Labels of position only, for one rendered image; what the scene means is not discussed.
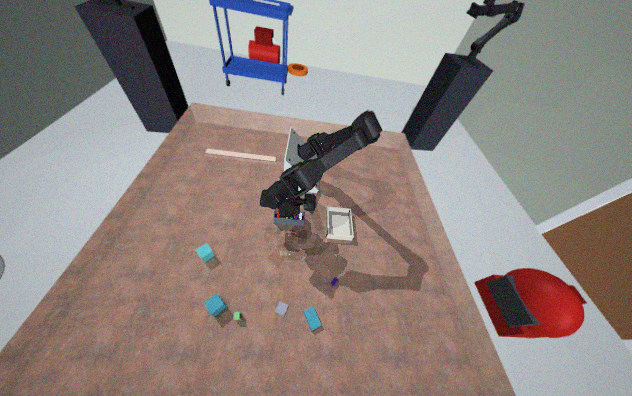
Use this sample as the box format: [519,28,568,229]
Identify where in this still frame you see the teal cube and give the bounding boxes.
[204,293,226,317]

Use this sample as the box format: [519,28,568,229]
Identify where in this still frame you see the teal rectangular block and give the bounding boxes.
[304,307,321,331]

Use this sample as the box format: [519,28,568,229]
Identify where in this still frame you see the small teal block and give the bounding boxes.
[195,243,214,262]

